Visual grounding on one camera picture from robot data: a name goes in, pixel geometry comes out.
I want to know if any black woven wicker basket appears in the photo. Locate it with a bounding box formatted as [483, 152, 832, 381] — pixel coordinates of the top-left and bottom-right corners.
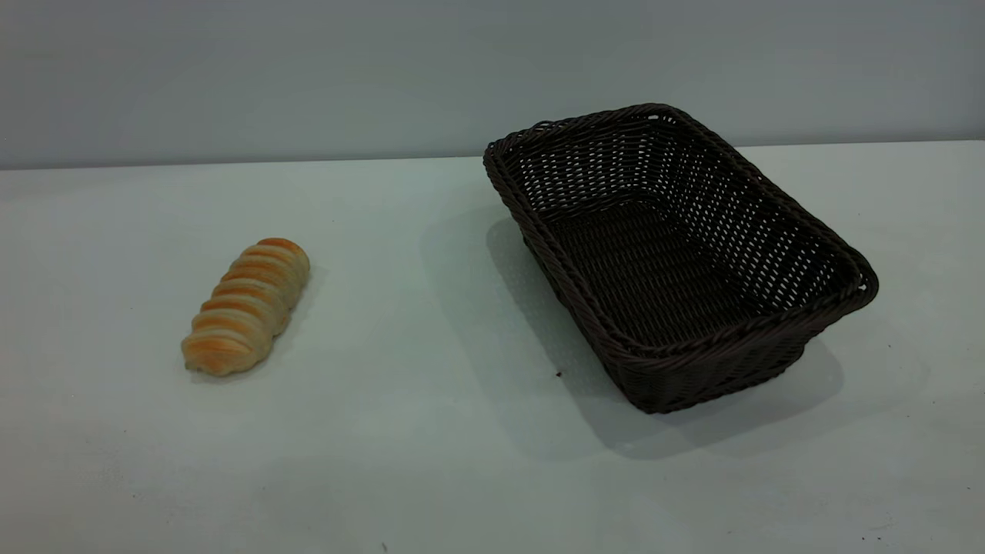
[482, 102, 880, 415]

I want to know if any golden ridged bread roll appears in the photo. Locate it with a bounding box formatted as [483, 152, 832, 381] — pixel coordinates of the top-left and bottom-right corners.
[181, 237, 312, 378]

